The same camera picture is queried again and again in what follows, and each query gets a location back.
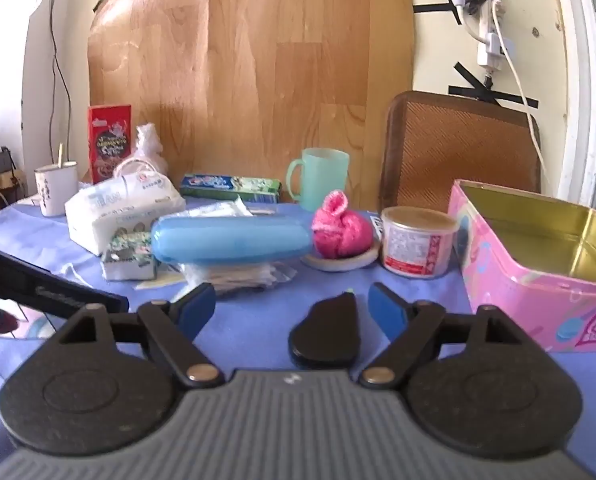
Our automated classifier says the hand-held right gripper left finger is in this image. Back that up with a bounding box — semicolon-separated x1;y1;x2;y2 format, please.
53;282;226;389

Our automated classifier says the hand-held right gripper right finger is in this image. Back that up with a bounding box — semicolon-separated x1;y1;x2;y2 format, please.
359;282;527;391

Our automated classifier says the clear plastic packet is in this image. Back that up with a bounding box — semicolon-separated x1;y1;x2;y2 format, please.
133;257;299;296

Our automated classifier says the black oval pouch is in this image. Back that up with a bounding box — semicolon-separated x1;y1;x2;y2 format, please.
288;291;362;370

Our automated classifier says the blue plastic case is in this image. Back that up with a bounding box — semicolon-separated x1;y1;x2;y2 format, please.
151;214;313;264

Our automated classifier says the pink knitted pouch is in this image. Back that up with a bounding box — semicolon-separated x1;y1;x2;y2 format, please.
311;191;375;260

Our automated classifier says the pink tin box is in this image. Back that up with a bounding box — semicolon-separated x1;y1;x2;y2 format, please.
449;179;596;353

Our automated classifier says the blue tablecloth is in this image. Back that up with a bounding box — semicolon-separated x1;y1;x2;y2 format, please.
0;194;596;463

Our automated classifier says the red label can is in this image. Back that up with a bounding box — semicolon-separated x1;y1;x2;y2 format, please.
380;206;461;279

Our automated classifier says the wooden dish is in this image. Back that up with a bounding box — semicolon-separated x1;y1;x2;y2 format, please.
300;240;381;273

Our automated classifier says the small patterned tissue packet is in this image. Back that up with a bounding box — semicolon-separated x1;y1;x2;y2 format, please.
100;230;159;281

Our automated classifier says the white tissue pack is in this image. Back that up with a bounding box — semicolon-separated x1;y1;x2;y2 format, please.
64;170;186;256

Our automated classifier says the white mug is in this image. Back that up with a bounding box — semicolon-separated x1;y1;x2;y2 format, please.
34;161;79;217

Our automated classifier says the crumpled clear plastic bag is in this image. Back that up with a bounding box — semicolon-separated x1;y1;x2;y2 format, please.
180;197;255;219

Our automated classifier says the green toothpaste box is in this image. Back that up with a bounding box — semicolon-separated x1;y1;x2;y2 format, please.
180;174;283;204

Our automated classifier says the green plastic cup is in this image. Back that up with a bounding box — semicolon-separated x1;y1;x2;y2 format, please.
286;148;350;212

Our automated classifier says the red carton box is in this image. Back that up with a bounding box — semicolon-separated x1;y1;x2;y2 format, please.
88;105;132;184

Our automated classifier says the white plastic bag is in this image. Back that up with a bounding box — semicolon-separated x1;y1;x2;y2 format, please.
114;123;169;179

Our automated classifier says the brown woven mat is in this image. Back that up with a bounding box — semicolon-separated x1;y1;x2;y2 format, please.
379;91;543;213

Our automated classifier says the wooden board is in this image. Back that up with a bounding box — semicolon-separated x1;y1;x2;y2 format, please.
87;0;417;211

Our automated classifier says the white charger adapter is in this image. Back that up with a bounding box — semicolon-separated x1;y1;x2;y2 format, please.
485;32;517;59

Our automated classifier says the white power strip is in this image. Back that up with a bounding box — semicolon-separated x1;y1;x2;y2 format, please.
477;0;506;68

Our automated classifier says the dark box with cables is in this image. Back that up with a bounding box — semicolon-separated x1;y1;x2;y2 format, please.
0;146;29;211

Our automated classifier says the black wall cable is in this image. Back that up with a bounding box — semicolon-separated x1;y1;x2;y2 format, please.
48;0;74;161

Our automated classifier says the white cable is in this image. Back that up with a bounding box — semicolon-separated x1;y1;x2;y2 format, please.
490;7;552;193

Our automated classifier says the white window frame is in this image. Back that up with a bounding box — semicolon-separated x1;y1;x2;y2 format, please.
552;0;596;211

